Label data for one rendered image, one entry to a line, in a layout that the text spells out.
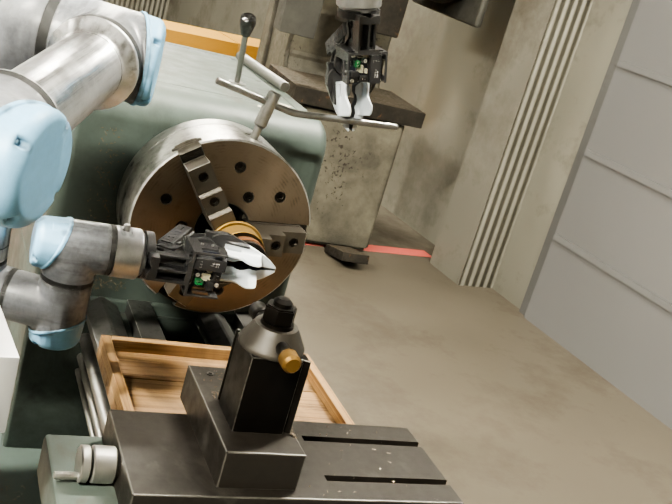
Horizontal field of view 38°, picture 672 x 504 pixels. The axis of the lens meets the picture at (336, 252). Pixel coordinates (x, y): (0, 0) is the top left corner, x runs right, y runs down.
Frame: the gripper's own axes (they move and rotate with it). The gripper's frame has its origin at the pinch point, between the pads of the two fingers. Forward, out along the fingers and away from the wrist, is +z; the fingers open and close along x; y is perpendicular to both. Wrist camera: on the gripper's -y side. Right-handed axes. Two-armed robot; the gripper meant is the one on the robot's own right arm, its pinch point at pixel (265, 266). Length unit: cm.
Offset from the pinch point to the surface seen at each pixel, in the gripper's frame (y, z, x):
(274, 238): -9.2, 3.7, 1.5
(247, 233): -3.4, -3.1, 3.7
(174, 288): -10.8, -10.4, -10.3
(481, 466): -118, 142, -109
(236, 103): -35.5, -0.4, 16.9
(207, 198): -8.9, -9.1, 6.6
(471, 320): -250, 206, -110
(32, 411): -29, -26, -46
